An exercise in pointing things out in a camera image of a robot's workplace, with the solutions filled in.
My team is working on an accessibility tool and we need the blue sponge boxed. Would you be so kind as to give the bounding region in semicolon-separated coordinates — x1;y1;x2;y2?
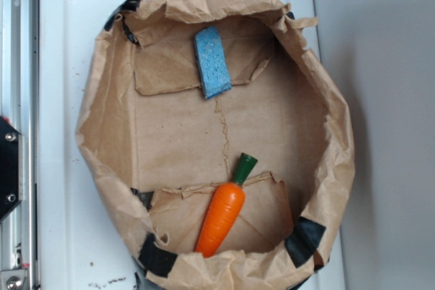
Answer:
194;26;232;100

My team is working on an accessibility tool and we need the brown paper bag bin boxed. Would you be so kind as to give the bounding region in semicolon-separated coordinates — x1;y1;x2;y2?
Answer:
76;0;355;289

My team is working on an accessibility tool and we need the orange toy carrot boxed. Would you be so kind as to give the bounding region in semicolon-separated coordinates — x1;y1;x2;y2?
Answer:
195;153;258;258

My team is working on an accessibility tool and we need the black corner bracket plate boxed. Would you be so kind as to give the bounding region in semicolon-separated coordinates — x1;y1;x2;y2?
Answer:
0;116;22;223

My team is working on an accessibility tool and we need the aluminium frame rail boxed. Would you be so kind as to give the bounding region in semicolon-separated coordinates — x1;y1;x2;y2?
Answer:
1;0;39;289

